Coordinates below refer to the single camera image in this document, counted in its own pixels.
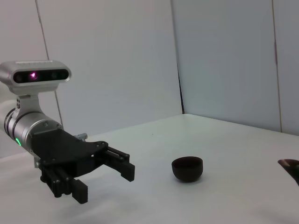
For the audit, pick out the black round teapot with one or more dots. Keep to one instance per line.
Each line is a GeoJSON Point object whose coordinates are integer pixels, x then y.
{"type": "Point", "coordinates": [293, 170]}

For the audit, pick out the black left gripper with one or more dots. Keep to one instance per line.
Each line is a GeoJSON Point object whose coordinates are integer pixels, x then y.
{"type": "Point", "coordinates": [60, 149]}

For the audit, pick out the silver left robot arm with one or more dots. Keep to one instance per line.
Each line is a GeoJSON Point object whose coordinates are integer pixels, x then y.
{"type": "Point", "coordinates": [25, 130]}

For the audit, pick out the silver camera mount bracket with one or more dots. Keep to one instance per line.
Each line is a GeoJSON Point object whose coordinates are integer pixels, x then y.
{"type": "Point", "coordinates": [29, 103]}

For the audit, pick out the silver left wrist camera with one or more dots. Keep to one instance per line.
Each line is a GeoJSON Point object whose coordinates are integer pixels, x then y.
{"type": "Point", "coordinates": [35, 74]}

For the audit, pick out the small dark teacup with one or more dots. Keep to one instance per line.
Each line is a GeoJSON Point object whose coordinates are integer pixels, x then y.
{"type": "Point", "coordinates": [187, 171]}

